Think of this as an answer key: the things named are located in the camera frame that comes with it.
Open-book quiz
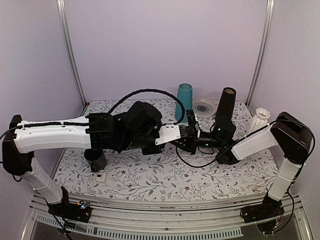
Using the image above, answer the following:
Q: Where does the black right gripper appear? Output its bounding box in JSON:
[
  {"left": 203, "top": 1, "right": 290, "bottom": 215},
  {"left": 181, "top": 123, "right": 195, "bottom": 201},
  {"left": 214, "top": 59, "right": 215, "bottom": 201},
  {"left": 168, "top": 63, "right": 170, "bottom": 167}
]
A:
[{"left": 173, "top": 126, "right": 225, "bottom": 155}]

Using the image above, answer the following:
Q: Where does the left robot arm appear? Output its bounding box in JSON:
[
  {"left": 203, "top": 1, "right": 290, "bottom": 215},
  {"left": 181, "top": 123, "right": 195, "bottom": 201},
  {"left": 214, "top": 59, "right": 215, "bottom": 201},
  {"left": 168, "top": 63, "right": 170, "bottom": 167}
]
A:
[{"left": 1, "top": 101, "right": 162, "bottom": 217}]

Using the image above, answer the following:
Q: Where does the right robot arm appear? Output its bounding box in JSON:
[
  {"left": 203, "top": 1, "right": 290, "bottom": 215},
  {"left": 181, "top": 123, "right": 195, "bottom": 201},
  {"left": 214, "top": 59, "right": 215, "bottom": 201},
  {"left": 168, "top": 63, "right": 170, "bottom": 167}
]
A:
[{"left": 214, "top": 111, "right": 316, "bottom": 218}]

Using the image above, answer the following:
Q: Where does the white square earbud case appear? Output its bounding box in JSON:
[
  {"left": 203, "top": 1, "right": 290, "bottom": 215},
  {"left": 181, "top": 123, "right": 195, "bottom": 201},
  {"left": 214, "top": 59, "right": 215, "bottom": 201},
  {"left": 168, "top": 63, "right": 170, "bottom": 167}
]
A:
[{"left": 95, "top": 172, "right": 107, "bottom": 183}]

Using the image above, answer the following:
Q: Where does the white swirl ceramic dish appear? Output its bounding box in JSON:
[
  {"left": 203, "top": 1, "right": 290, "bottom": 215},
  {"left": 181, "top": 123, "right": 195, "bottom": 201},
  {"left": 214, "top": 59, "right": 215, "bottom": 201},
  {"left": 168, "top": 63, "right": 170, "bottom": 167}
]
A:
[{"left": 192, "top": 98, "right": 218, "bottom": 118}]

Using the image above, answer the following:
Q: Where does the floral patterned table mat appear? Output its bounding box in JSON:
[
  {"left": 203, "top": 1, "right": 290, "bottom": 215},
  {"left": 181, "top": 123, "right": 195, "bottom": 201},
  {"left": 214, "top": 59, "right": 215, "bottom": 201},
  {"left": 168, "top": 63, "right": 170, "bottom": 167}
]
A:
[{"left": 52, "top": 99, "right": 285, "bottom": 202}]

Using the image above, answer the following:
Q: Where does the teal cylindrical vase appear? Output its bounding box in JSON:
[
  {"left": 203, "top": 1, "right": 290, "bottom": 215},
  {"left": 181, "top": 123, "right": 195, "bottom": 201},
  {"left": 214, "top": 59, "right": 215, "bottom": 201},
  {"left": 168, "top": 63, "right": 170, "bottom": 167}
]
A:
[{"left": 175, "top": 83, "right": 193, "bottom": 121}]

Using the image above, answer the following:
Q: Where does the dark brown tall vase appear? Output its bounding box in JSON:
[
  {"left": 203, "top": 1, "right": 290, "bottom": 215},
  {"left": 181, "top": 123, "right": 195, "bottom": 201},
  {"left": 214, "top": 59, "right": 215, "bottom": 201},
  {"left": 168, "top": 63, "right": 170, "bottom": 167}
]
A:
[{"left": 215, "top": 87, "right": 237, "bottom": 120}]

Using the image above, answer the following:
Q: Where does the dark grey mug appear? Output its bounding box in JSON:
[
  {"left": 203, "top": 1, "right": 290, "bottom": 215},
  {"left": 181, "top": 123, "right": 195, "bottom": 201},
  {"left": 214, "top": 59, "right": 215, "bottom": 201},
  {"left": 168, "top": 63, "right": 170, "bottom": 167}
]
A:
[{"left": 84, "top": 149, "right": 107, "bottom": 173}]

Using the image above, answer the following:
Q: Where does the white ribbed vase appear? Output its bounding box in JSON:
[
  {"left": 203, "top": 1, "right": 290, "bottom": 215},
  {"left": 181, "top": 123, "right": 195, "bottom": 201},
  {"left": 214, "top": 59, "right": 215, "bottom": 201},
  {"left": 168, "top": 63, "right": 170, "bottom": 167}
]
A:
[{"left": 247, "top": 107, "right": 271, "bottom": 134}]

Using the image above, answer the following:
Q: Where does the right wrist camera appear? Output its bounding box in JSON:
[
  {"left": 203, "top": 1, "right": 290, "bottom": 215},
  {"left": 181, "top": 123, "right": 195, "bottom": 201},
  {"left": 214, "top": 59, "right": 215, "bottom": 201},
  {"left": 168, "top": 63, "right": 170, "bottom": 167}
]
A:
[{"left": 186, "top": 109, "right": 201, "bottom": 137}]

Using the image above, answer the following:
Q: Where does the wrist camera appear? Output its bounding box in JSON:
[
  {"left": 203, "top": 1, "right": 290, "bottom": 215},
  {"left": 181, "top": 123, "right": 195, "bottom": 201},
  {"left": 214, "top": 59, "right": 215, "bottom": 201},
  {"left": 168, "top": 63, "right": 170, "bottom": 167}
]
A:
[
  {"left": 186, "top": 109, "right": 201, "bottom": 137},
  {"left": 154, "top": 124, "right": 189, "bottom": 146}
]

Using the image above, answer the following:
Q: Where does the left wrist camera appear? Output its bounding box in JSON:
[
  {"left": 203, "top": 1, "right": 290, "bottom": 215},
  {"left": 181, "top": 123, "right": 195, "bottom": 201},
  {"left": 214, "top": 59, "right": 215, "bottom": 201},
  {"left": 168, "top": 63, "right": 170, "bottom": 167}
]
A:
[{"left": 154, "top": 124, "right": 189, "bottom": 146}]

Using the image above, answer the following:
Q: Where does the front aluminium rail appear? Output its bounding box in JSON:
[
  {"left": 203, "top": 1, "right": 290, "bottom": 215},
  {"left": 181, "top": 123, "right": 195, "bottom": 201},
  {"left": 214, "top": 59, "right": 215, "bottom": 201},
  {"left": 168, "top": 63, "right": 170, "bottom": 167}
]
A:
[{"left": 23, "top": 192, "right": 313, "bottom": 240}]

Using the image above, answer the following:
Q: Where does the right rear aluminium frame post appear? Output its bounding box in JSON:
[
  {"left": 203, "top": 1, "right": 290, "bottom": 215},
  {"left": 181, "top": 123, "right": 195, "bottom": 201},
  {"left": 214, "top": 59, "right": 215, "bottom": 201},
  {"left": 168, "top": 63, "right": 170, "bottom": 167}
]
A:
[{"left": 245, "top": 0, "right": 275, "bottom": 108}]

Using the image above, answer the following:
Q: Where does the aluminium frame post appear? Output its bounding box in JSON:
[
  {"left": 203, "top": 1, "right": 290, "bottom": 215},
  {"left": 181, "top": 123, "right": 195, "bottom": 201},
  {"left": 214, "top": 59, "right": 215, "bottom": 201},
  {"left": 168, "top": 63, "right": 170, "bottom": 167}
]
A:
[
  {"left": 245, "top": 0, "right": 275, "bottom": 108},
  {"left": 56, "top": 0, "right": 87, "bottom": 107}
]

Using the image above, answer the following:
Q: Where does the left rear aluminium frame post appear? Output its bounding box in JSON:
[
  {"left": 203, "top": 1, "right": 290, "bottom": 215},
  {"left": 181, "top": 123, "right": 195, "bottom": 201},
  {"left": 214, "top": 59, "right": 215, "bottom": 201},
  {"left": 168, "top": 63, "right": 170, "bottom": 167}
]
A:
[{"left": 56, "top": 0, "right": 87, "bottom": 107}]

